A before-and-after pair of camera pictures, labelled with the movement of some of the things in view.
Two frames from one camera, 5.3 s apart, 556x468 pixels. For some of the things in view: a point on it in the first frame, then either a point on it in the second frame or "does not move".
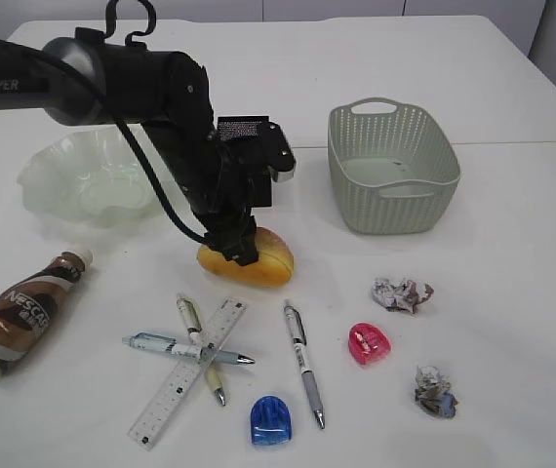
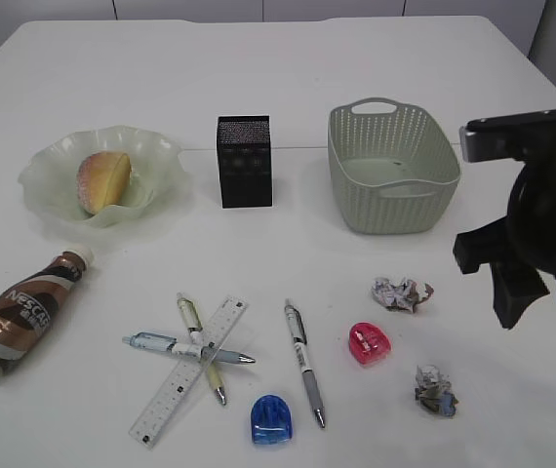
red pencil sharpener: (368, 344) does not move
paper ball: (433, 393) does not move
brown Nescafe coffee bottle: (3, 331) does not move
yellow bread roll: (274, 264) → (103, 178)
